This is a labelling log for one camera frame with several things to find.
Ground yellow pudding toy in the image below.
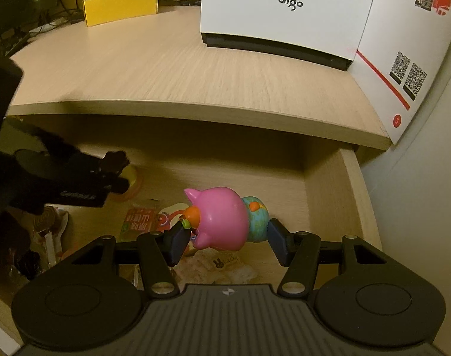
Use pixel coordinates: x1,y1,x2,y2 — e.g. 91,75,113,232
116,165,144,203

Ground white computer case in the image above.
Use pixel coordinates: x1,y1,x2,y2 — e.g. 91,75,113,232
199,0,382,71

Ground white pink wrapper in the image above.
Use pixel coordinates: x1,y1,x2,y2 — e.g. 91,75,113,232
174,247,258,286

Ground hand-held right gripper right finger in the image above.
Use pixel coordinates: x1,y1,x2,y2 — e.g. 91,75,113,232
266,218,397,299

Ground white box with red print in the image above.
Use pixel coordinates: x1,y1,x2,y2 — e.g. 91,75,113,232
353,0,451,146

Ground yellow cardboard box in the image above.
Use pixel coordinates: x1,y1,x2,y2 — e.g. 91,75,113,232
82,0,160,28

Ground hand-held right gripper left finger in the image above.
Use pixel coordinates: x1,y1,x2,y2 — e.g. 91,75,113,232
61,219,193,299

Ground white power strip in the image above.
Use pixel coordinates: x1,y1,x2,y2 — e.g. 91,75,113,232
27,17,69,35

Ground orange snack packet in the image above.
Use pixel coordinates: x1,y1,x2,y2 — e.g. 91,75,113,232
118,208,160,244

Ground wooden desk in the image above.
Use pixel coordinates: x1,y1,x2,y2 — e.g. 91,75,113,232
8,5,393,152

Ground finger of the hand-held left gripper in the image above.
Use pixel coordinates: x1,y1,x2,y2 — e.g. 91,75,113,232
102,150,131,175
104,177,130,196

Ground pink pig toy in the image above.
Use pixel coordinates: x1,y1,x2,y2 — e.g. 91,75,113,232
183,186,272,251

